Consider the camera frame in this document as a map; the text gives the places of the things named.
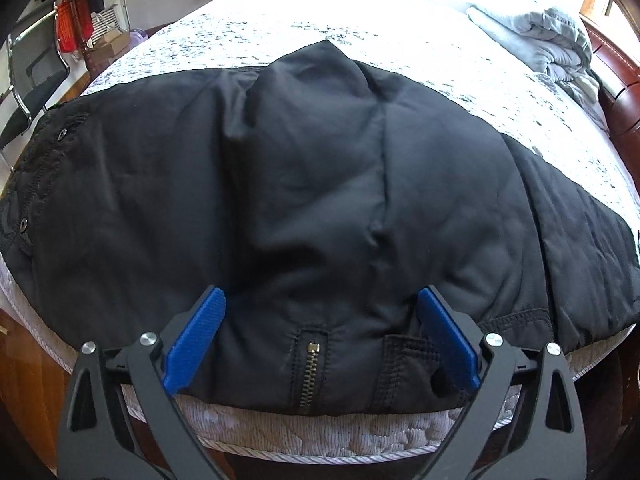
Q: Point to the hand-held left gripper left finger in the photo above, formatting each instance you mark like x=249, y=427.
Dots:
x=197, y=340

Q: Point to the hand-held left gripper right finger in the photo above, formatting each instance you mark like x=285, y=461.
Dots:
x=447, y=340

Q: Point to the black jacket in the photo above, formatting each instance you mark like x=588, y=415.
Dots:
x=300, y=160

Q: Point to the bed with patterned white cover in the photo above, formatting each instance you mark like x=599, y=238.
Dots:
x=450, y=60

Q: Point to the cardboard box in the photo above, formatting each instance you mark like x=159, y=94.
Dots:
x=107, y=47

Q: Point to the dark red wooden headboard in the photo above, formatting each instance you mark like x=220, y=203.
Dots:
x=620, y=75

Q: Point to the folded grey duvet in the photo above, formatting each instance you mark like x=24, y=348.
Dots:
x=540, y=35

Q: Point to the red mesh bag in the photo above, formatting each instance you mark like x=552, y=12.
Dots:
x=72, y=25

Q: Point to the black chrome frame chair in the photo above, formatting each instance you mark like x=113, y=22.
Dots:
x=30, y=95

